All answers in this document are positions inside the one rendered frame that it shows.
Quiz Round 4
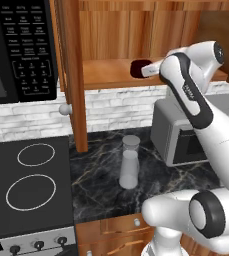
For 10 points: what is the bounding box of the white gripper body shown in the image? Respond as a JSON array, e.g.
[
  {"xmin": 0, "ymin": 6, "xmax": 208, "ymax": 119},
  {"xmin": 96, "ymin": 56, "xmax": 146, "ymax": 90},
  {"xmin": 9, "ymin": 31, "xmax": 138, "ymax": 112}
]
[{"xmin": 141, "ymin": 61, "xmax": 165, "ymax": 79}]

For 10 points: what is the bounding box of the grey translucent cup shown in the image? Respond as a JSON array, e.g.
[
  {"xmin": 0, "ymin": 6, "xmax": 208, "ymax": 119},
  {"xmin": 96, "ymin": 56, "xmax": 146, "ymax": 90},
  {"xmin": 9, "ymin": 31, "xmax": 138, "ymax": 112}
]
[{"xmin": 121, "ymin": 134, "xmax": 141, "ymax": 158}]

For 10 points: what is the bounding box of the grey tapered pitcher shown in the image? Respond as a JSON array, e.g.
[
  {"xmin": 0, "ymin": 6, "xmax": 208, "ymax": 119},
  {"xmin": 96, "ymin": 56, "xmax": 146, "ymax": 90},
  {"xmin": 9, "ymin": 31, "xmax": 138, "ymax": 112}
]
[{"xmin": 118, "ymin": 149, "xmax": 141, "ymax": 191}]

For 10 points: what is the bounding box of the open wooden cupboard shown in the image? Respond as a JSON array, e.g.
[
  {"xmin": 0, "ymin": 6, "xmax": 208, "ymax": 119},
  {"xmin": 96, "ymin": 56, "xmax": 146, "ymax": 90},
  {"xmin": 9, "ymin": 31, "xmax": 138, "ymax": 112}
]
[{"xmin": 77, "ymin": 0, "xmax": 229, "ymax": 91}]

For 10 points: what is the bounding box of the grey toaster oven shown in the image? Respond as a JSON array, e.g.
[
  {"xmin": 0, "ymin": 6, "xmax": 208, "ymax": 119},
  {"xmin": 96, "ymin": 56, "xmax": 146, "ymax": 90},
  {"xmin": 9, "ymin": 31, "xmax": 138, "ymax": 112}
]
[{"xmin": 149, "ymin": 92, "xmax": 229, "ymax": 168}]

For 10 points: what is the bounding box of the white round door knob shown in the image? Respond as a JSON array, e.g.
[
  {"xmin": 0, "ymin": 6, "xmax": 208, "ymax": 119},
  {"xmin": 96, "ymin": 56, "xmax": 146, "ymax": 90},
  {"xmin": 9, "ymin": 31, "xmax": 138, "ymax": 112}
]
[{"xmin": 58, "ymin": 103, "xmax": 73, "ymax": 116}]

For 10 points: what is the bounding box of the black microwave oven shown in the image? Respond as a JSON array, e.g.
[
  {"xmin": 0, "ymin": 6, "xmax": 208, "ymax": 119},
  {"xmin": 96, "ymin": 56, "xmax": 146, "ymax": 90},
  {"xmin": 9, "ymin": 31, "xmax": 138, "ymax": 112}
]
[{"xmin": 0, "ymin": 0, "xmax": 59, "ymax": 105}]

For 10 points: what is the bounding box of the wooden drawer front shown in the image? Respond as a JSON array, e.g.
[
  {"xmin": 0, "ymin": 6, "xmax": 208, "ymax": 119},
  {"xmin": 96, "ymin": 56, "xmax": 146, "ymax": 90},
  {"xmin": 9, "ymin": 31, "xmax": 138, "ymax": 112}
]
[{"xmin": 99, "ymin": 213, "xmax": 153, "ymax": 235}]

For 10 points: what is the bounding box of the black hob stove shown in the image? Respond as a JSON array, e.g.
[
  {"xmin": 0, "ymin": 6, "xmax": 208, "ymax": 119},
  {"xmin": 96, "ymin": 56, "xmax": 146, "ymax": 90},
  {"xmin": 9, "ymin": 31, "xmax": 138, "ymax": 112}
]
[{"xmin": 0, "ymin": 135, "xmax": 78, "ymax": 256}]

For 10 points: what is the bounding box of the wooden base cupboard door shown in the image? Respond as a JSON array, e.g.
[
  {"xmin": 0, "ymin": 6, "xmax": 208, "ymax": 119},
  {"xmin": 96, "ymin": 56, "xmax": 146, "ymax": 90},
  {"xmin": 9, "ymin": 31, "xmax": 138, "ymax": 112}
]
[{"xmin": 76, "ymin": 229, "xmax": 157, "ymax": 256}]

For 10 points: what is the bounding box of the black stove knob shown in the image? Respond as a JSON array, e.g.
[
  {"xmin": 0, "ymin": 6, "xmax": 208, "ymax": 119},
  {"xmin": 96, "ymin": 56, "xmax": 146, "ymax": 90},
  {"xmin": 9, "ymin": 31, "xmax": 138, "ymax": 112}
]
[
  {"xmin": 33, "ymin": 240, "xmax": 45, "ymax": 252},
  {"xmin": 56, "ymin": 236, "xmax": 69, "ymax": 248},
  {"xmin": 9, "ymin": 244, "xmax": 22, "ymax": 256}
]

